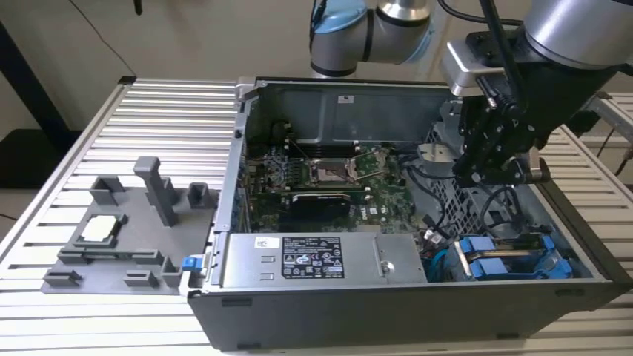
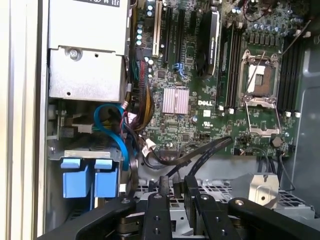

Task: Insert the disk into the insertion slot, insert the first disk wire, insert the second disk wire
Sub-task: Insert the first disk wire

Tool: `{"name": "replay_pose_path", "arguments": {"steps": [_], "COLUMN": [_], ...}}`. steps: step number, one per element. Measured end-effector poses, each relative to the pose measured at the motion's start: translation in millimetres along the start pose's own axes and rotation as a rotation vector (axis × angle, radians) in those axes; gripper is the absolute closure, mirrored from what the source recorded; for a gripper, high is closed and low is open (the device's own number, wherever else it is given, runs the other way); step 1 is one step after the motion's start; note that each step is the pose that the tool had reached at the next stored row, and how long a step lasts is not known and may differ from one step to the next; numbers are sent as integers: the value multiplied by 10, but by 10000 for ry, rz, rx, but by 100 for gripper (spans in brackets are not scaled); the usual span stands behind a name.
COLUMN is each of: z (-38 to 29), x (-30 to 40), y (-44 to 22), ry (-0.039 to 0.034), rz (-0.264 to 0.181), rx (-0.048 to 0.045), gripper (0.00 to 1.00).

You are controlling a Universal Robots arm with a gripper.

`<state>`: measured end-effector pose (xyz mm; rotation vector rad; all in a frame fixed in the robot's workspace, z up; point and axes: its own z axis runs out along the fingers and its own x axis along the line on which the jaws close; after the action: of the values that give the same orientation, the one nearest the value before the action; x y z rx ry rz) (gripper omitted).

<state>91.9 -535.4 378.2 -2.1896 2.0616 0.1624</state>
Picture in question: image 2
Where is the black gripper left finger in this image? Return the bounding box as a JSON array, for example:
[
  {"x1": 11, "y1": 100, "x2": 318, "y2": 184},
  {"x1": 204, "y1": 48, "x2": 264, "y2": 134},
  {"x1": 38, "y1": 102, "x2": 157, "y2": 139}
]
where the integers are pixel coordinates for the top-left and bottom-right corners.
[{"x1": 37, "y1": 176, "x2": 172, "y2": 240}]

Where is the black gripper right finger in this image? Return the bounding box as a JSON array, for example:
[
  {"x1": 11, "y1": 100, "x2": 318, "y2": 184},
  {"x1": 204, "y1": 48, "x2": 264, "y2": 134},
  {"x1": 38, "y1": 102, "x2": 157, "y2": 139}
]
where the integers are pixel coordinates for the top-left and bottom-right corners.
[{"x1": 183, "y1": 175, "x2": 320, "y2": 240}]

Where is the black disk wire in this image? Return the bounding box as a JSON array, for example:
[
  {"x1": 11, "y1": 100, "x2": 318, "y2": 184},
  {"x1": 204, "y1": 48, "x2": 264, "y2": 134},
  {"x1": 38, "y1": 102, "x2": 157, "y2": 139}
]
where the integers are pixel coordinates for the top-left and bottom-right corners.
[
  {"x1": 172, "y1": 144, "x2": 221, "y2": 199},
  {"x1": 142, "y1": 136, "x2": 235, "y2": 167}
]

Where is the blue disk carrier tab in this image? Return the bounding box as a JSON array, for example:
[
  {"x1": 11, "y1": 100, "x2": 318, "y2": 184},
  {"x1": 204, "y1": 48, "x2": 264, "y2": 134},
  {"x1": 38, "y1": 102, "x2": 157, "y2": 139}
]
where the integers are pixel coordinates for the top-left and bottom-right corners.
[
  {"x1": 93, "y1": 157, "x2": 120, "y2": 199},
  {"x1": 60, "y1": 157, "x2": 92, "y2": 199}
]

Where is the grey metal disk bay cage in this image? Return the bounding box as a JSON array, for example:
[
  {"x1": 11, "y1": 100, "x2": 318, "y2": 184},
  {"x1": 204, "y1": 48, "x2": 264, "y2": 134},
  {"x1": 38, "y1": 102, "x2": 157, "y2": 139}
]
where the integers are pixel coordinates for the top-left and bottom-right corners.
[{"x1": 136, "y1": 174, "x2": 316, "y2": 240}]

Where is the black RAM slot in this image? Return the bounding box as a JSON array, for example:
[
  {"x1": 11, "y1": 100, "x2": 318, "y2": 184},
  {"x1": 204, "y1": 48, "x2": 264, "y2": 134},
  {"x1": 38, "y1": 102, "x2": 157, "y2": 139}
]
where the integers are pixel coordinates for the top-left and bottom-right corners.
[
  {"x1": 231, "y1": 23, "x2": 245, "y2": 109},
  {"x1": 288, "y1": 37, "x2": 302, "y2": 115},
  {"x1": 224, "y1": 22, "x2": 237, "y2": 109},
  {"x1": 278, "y1": 37, "x2": 292, "y2": 114}
]

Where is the black long expansion slot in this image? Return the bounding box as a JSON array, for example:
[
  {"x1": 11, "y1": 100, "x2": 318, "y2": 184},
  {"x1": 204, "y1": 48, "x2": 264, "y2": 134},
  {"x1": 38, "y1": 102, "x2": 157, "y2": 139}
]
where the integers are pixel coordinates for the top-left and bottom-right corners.
[
  {"x1": 174, "y1": 8, "x2": 186, "y2": 64},
  {"x1": 163, "y1": 5, "x2": 174, "y2": 64}
]

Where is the white PCI expansion slot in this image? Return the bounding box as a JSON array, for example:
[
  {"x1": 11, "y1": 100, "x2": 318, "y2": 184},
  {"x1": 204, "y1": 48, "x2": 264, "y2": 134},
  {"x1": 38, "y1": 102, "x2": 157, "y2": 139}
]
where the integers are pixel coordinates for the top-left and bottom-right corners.
[{"x1": 152, "y1": 0, "x2": 163, "y2": 58}]

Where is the black short expansion slot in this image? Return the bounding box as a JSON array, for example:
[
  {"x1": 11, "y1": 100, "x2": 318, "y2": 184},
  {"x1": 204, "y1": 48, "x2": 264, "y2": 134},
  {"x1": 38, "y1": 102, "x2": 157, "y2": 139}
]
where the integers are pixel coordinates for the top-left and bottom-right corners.
[{"x1": 189, "y1": 10, "x2": 198, "y2": 29}]

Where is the green Dell motherboard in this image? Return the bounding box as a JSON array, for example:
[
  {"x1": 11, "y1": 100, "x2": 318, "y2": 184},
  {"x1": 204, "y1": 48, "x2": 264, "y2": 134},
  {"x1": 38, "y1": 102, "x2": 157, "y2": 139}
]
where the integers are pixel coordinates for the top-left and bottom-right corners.
[{"x1": 128, "y1": 0, "x2": 312, "y2": 161}]

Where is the silver chipset heatsink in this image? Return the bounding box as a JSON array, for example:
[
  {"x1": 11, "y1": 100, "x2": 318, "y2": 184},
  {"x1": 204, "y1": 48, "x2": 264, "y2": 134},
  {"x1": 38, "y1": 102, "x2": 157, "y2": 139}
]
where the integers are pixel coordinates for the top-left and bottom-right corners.
[{"x1": 162, "y1": 87, "x2": 190, "y2": 115}]

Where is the black open PC case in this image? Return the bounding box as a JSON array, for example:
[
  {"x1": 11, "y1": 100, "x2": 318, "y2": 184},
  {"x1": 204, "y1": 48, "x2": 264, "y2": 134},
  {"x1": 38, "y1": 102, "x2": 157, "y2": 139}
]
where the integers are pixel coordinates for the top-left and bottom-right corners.
[{"x1": 34, "y1": 0, "x2": 320, "y2": 240}]

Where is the CPU socket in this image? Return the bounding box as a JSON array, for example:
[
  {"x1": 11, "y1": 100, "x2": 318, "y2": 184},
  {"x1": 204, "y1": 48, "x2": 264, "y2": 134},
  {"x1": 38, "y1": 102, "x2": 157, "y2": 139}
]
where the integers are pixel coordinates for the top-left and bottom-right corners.
[{"x1": 238, "y1": 49, "x2": 281, "y2": 101}]

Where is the thin metal locking lever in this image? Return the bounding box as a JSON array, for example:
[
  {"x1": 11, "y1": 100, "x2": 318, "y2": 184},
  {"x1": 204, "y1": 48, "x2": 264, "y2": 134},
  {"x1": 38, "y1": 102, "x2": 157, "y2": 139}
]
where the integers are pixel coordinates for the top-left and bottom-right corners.
[
  {"x1": 245, "y1": 50, "x2": 267, "y2": 93},
  {"x1": 281, "y1": 20, "x2": 312, "y2": 55}
]

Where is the black graphics card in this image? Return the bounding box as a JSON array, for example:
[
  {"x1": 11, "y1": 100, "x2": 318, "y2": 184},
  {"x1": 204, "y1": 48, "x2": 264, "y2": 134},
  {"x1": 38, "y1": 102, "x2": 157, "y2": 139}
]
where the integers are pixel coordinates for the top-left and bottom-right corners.
[{"x1": 195, "y1": 9, "x2": 223, "y2": 81}]

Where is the silver power supply unit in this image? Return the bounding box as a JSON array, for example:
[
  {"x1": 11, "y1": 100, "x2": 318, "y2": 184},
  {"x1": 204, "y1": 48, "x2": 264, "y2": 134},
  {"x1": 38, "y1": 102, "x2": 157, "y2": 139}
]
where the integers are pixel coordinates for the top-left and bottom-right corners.
[{"x1": 47, "y1": 0, "x2": 132, "y2": 104}]

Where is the silver metal bracket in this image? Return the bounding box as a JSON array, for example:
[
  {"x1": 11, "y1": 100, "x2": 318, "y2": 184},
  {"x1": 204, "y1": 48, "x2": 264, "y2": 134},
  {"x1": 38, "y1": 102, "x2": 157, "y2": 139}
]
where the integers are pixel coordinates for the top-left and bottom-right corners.
[{"x1": 250, "y1": 173, "x2": 280, "y2": 209}]

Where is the white wire connector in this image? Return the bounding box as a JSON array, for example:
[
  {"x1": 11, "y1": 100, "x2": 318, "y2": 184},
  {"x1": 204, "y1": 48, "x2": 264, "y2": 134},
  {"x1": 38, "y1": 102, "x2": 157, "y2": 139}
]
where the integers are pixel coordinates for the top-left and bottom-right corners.
[{"x1": 144, "y1": 138, "x2": 158, "y2": 151}]

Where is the blue flat data wire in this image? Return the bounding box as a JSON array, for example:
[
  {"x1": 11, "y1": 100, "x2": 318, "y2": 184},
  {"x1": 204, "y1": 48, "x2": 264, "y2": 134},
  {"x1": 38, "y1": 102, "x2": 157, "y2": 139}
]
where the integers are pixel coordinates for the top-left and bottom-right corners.
[{"x1": 93, "y1": 103, "x2": 137, "y2": 171}]

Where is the thin black fan wire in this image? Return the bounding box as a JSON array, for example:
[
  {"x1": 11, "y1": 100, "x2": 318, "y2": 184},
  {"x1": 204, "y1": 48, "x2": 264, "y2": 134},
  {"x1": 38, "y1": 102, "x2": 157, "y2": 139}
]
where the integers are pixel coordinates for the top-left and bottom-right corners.
[{"x1": 252, "y1": 146, "x2": 296, "y2": 191}]

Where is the metal socket cover frame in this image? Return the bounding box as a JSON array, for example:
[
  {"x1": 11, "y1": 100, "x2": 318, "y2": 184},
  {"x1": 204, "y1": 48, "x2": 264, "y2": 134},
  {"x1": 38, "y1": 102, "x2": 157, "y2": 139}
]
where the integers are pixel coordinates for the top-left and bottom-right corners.
[{"x1": 243, "y1": 97, "x2": 283, "y2": 138}]

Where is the multicolour power wire bundle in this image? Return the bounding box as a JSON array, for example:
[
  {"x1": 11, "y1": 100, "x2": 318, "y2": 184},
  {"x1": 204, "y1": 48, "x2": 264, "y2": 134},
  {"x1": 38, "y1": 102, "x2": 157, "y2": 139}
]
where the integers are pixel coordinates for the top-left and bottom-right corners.
[{"x1": 124, "y1": 59, "x2": 155, "y2": 134}]

